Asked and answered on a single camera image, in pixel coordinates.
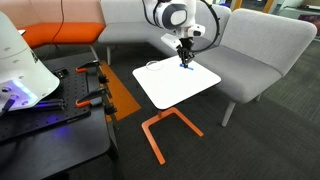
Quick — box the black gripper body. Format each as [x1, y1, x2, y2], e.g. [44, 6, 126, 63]
[176, 37, 196, 56]

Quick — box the blue capped marker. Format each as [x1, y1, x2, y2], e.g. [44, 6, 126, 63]
[179, 62, 195, 72]

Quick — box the grey fabric corner sofa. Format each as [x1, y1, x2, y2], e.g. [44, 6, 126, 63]
[97, 0, 232, 67]

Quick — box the black perforated breadboard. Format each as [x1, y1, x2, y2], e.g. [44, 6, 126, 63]
[0, 66, 93, 143]

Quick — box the orange upholstered bench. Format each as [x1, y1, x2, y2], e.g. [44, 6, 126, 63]
[17, 21, 107, 50]

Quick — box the small black board fixture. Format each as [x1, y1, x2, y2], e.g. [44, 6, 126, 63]
[52, 67, 71, 80]

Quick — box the black robot table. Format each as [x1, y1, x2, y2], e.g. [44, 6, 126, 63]
[0, 51, 120, 180]

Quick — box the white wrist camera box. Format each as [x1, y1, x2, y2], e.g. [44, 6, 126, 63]
[187, 24, 207, 38]

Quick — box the white side table orange frame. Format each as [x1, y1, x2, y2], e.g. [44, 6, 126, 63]
[131, 54, 223, 166]

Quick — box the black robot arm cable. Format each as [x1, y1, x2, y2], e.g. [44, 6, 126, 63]
[191, 0, 222, 54]

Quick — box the orange handled bar clamp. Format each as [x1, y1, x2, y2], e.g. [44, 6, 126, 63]
[74, 86, 118, 117]
[75, 59, 110, 85]

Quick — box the black hanging wall cable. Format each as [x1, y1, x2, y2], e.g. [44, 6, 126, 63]
[49, 0, 66, 45]

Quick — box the black base connector cable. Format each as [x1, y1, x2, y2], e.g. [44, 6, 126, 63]
[32, 98, 67, 112]

